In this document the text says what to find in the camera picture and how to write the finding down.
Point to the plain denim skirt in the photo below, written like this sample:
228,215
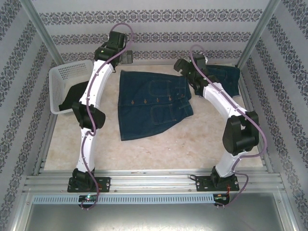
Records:
228,79

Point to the black skirt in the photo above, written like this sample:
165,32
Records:
72,96

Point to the buttoned pocket denim skirt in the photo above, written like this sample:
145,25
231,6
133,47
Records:
137,120

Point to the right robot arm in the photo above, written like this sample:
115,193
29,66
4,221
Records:
238,137

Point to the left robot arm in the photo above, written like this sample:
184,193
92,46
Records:
96,81

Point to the white plastic basket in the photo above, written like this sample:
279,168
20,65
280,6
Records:
72,69

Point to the right circuit board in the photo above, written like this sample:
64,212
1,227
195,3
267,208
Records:
221,197

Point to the circuit board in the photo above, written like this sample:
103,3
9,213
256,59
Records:
89,198
221,197

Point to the grey metal sheet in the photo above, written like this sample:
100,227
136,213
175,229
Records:
154,217

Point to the left circuit board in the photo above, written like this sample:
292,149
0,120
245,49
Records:
89,198

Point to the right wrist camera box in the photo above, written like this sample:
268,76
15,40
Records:
205,59

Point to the aluminium frame post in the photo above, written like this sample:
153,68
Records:
260,26
40,26

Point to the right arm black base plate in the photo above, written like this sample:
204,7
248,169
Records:
203,184

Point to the aluminium mounting rail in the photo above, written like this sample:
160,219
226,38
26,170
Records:
154,179

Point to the aluminium side rail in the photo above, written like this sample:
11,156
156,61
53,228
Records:
267,166
44,149

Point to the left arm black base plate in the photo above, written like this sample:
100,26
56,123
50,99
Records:
104,184

